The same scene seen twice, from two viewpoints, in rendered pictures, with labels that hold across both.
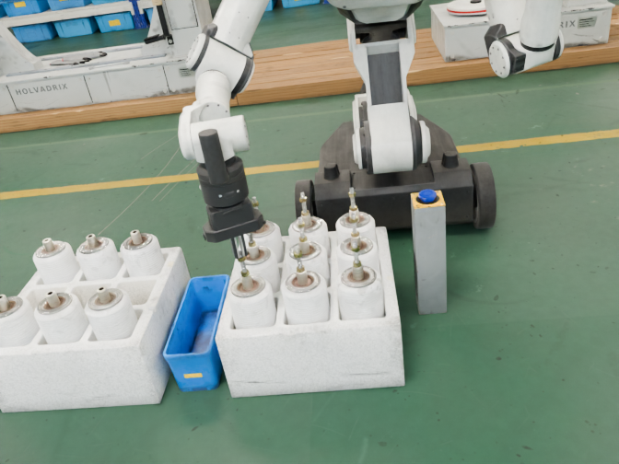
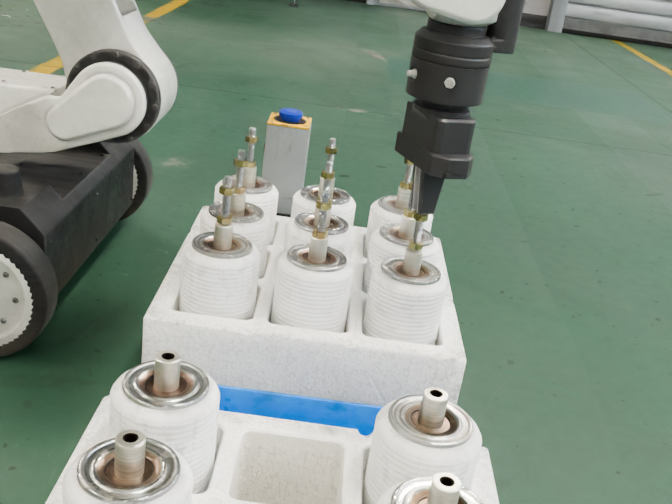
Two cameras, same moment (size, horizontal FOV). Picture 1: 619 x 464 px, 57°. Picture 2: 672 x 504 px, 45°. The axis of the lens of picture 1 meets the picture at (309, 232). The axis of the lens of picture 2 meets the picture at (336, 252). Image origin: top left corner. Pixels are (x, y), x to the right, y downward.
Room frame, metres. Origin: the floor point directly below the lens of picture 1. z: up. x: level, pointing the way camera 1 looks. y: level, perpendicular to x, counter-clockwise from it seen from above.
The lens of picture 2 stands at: (1.23, 1.06, 0.66)
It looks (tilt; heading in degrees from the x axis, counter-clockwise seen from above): 23 degrees down; 262
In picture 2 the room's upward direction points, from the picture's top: 8 degrees clockwise
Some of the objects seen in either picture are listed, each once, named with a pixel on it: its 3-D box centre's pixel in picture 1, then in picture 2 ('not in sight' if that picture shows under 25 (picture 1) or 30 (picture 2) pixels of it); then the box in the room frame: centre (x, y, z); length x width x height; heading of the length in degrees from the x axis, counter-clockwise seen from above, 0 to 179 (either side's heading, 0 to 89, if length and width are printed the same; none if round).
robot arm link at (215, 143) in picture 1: (220, 152); (469, 10); (0.99, 0.14, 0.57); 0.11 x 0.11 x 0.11; 1
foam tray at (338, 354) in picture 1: (314, 306); (307, 326); (1.11, 0.02, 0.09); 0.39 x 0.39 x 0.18; 83
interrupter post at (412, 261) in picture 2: (247, 282); (412, 261); (1.00, 0.15, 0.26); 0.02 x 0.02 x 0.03
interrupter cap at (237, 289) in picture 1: (248, 286); (410, 271); (1.00, 0.15, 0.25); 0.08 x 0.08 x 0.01
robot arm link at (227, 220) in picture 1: (227, 203); (438, 112); (1.01, 0.15, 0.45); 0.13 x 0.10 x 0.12; 107
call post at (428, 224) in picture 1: (429, 255); (279, 208); (1.15, -0.28, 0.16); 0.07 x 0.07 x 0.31; 83
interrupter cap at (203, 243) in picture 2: (260, 229); (222, 245); (1.24, 0.12, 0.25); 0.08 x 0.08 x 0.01
